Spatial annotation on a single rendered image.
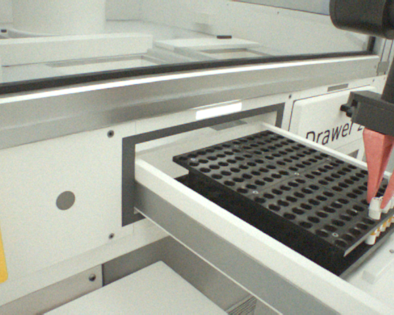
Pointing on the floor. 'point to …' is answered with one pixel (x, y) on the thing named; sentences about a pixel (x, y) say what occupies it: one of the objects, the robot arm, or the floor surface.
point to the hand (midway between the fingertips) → (379, 197)
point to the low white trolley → (144, 296)
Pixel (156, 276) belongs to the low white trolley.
